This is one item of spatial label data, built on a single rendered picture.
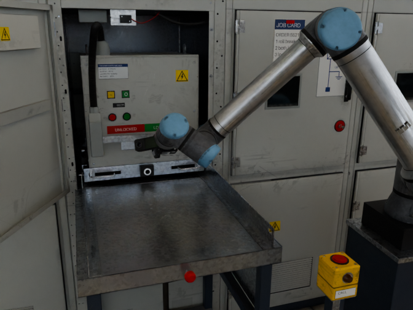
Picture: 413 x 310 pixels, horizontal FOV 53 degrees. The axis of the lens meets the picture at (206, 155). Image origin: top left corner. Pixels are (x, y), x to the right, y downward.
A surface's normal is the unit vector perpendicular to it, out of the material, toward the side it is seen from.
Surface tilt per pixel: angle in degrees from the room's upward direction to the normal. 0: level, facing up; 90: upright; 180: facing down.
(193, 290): 90
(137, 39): 90
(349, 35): 85
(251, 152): 90
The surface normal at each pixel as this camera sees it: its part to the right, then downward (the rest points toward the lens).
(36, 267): 0.30, 0.29
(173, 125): 0.19, -0.29
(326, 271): -0.95, 0.08
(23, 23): 0.98, 0.07
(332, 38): -0.19, 0.20
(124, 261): 0.01, -0.96
